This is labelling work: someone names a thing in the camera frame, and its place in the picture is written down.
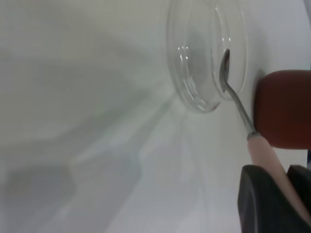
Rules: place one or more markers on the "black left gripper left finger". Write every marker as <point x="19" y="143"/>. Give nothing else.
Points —
<point x="262" y="206"/>

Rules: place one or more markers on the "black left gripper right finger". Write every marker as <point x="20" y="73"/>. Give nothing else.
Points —
<point x="303" y="182"/>

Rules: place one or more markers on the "red ceramic mug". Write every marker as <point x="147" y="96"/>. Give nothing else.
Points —
<point x="284" y="109"/>

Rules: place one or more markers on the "clear glass dish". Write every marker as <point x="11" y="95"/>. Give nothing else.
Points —
<point x="192" y="60"/>

